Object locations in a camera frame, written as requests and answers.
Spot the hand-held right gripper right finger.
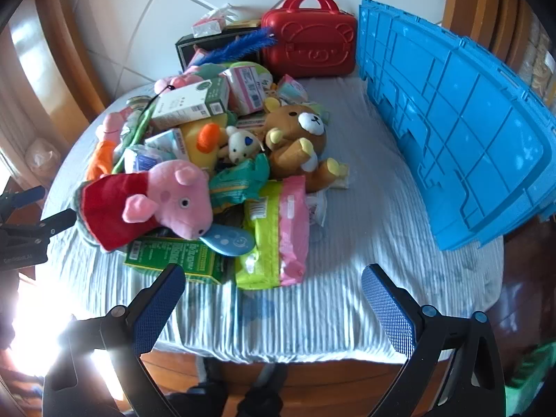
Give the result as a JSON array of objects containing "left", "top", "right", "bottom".
[{"left": 360, "top": 263, "right": 507, "bottom": 417}]

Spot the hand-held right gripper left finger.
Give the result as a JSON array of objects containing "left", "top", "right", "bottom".
[{"left": 42, "top": 263, "right": 187, "bottom": 417}]

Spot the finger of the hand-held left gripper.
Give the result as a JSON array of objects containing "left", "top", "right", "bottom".
[
  {"left": 26, "top": 208, "right": 77, "bottom": 239},
  {"left": 0, "top": 185, "right": 47, "bottom": 219}
]

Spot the pig plush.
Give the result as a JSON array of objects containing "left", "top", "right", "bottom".
[
  {"left": 72, "top": 159, "right": 214, "bottom": 253},
  {"left": 85, "top": 112, "right": 131, "bottom": 181}
]

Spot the blue plastic storage crate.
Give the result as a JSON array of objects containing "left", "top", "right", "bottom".
[{"left": 358, "top": 0, "right": 556, "bottom": 252}]

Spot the clear plastic bag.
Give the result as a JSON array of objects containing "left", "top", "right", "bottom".
[{"left": 24, "top": 138, "right": 62, "bottom": 175}]

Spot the green cardboard box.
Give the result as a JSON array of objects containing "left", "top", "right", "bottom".
[{"left": 124, "top": 235, "right": 227, "bottom": 285}]

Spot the grey striped tablecloth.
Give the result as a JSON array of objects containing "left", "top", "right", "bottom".
[{"left": 43, "top": 76, "right": 507, "bottom": 363}]

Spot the blue oval plastic case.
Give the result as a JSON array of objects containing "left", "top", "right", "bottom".
[{"left": 201, "top": 222, "right": 256, "bottom": 255}]

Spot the pig plush in red dress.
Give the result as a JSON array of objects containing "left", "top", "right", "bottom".
[{"left": 72, "top": 159, "right": 214, "bottom": 253}]

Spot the white plastic sachet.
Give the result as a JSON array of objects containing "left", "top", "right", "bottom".
[{"left": 304, "top": 191, "right": 330, "bottom": 229}]

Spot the yellow-green and pink packet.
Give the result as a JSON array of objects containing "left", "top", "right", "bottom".
[{"left": 235, "top": 175, "right": 310, "bottom": 291}]

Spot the small white carton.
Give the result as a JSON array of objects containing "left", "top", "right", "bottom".
[{"left": 145, "top": 128, "right": 190, "bottom": 161}]

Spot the teal green packet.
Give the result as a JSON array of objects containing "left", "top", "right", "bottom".
[{"left": 208, "top": 154, "right": 271, "bottom": 208}]

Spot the yellow duck plush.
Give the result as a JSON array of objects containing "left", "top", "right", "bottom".
[{"left": 180, "top": 115, "right": 237, "bottom": 168}]

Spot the green plastic bag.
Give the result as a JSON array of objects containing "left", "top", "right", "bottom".
[{"left": 506, "top": 342, "right": 556, "bottom": 406}]

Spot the long white green-ended box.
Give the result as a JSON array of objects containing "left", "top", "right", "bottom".
[{"left": 150, "top": 77, "right": 231, "bottom": 130}]

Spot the pink plush toy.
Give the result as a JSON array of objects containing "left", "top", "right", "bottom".
[{"left": 154, "top": 74, "right": 205, "bottom": 95}]

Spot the small white bear plush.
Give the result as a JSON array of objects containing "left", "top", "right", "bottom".
[{"left": 219, "top": 126, "right": 265, "bottom": 165}]

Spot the brown bear plush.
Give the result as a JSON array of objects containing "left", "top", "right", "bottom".
[{"left": 261, "top": 98, "right": 342, "bottom": 193}]

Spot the black gold-trimmed box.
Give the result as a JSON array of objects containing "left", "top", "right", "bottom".
[{"left": 175, "top": 26, "right": 263, "bottom": 68}]

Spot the pink white carton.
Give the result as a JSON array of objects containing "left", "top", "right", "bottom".
[{"left": 219, "top": 63, "right": 273, "bottom": 116}]

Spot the small teal pink box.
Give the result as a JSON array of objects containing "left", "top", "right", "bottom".
[{"left": 278, "top": 74, "right": 309, "bottom": 105}]

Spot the white red plastic packet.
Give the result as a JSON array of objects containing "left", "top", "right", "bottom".
[{"left": 192, "top": 4, "right": 237, "bottom": 38}]

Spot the red bear-embossed suitcase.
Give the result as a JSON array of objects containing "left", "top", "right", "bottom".
[{"left": 261, "top": 0, "right": 359, "bottom": 78}]

